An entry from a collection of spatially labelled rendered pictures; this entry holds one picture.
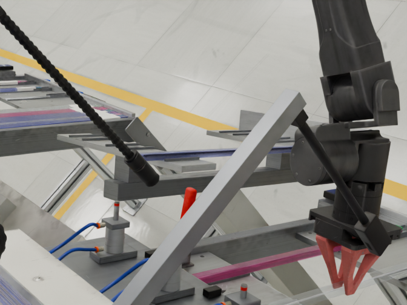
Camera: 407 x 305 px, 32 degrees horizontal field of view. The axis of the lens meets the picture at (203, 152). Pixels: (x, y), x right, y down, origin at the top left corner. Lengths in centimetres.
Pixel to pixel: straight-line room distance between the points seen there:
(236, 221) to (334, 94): 51
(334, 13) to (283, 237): 41
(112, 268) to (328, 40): 37
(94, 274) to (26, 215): 129
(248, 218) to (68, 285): 71
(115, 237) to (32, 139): 92
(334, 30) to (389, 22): 198
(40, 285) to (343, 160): 36
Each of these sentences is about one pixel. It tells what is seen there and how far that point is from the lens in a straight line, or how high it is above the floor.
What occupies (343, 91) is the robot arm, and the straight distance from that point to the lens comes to 88.
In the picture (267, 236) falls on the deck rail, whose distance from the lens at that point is 110.
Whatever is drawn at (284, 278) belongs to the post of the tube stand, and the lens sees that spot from 149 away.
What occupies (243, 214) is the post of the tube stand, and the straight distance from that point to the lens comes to 135.
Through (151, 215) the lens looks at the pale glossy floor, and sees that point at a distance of 272.
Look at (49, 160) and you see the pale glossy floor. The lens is 343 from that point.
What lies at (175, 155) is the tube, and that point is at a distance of 108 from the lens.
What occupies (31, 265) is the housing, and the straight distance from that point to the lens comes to 75.
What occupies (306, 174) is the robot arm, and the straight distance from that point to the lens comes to 83.
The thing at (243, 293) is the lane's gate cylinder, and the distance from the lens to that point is 64.
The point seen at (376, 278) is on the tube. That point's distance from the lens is 98.
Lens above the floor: 169
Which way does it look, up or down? 38 degrees down
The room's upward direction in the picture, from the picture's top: 39 degrees counter-clockwise
